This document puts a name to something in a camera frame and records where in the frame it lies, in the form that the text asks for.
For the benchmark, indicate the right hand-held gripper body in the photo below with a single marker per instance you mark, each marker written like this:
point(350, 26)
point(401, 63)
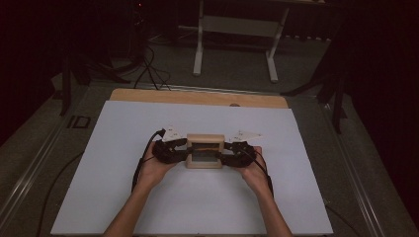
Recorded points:
point(240, 154)

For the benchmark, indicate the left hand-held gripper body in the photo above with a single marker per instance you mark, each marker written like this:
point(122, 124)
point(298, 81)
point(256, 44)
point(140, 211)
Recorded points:
point(168, 151)

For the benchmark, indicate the wooden photo frame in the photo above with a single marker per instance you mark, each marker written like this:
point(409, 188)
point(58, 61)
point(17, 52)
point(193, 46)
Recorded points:
point(204, 159)

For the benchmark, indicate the person's right hand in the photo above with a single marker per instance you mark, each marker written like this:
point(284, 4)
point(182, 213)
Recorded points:
point(253, 174)

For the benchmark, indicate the person's left hand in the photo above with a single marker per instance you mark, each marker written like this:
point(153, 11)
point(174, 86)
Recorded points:
point(154, 174)

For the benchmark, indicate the black floor socket box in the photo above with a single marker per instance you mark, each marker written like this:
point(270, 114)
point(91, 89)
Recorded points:
point(79, 121)

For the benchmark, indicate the black stand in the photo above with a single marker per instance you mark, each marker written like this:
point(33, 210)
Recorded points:
point(336, 98)
point(67, 82)

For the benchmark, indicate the dark equipment tower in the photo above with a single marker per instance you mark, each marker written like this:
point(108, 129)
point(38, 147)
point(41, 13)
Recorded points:
point(138, 29)

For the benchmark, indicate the metal floor rail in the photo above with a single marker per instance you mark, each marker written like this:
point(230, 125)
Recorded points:
point(29, 179)
point(357, 177)
point(214, 89)

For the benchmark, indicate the white metal table frame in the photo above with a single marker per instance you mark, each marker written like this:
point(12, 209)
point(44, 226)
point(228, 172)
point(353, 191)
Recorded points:
point(237, 26)

